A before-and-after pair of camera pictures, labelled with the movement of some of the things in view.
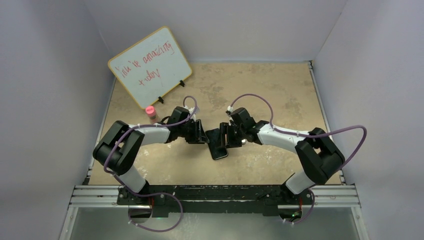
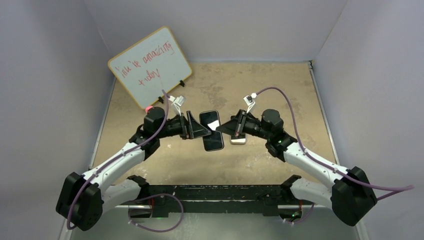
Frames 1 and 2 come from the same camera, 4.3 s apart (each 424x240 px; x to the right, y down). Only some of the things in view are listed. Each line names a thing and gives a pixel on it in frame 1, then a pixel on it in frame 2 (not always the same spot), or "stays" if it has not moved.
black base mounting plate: [214, 200] stays
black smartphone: [218, 150] to [211, 119]
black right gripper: [225, 128] to [234, 127]
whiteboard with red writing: [151, 67] stays
